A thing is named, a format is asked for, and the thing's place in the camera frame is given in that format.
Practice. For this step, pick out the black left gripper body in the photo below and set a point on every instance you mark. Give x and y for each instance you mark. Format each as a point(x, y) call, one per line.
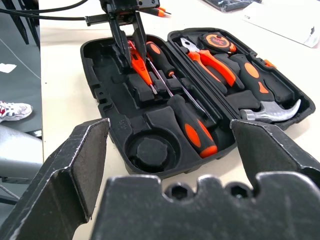
point(120, 7)

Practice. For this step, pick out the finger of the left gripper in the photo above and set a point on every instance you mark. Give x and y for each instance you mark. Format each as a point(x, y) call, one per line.
point(140, 37)
point(121, 47)

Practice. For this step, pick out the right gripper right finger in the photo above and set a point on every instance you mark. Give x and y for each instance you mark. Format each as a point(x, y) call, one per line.
point(262, 150)

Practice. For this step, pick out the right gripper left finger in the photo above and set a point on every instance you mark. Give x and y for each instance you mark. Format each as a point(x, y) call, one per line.
point(50, 187)

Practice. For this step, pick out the black plastic tool case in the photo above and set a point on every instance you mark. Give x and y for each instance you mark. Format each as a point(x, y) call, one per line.
point(110, 75)

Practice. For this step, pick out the orange case latch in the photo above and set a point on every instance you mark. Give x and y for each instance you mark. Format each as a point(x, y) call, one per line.
point(270, 64)

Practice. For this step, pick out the slim black orange screwdriver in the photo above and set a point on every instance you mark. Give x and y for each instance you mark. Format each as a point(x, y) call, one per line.
point(160, 58)

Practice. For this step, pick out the small orange precision screwdriver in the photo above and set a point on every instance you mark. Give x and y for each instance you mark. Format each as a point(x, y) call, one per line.
point(161, 9)
point(160, 13)

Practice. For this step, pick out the thick black orange screwdriver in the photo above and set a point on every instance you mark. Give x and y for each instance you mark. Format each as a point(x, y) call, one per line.
point(192, 127)

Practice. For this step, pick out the black orange tape measure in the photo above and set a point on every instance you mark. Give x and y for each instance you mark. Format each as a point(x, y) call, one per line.
point(216, 41)

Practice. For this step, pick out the white red sneaker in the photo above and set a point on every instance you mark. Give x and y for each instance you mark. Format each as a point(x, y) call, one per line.
point(15, 110)

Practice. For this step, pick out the black chair legs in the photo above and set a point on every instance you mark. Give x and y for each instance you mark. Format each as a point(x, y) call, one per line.
point(25, 25)

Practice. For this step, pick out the black fabric bag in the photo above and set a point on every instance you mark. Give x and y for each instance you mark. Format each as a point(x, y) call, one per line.
point(232, 3)

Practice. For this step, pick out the white paper scrap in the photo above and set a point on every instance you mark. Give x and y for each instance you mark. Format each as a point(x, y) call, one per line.
point(7, 68)

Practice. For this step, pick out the flat white cardboard box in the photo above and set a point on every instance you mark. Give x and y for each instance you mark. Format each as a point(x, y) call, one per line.
point(280, 20)

